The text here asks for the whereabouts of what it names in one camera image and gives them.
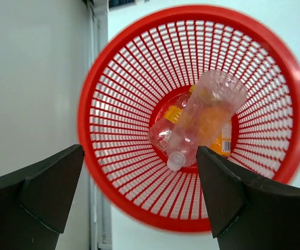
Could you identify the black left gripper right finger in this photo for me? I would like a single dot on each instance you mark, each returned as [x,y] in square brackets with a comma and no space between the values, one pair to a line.
[247,210]

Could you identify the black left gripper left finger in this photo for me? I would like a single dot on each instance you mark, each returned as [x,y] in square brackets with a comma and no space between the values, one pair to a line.
[35,201]

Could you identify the orange juice bottle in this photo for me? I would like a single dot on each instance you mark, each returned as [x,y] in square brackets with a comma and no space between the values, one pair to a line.
[213,127]

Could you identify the clear bottle yellow label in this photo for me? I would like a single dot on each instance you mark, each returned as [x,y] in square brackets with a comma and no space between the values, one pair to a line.
[161,130]

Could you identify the clear plastic bottle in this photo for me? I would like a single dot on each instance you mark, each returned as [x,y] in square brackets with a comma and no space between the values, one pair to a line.
[182,145]

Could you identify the red mesh plastic bin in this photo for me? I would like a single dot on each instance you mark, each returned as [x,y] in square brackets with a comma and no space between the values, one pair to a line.
[177,79]

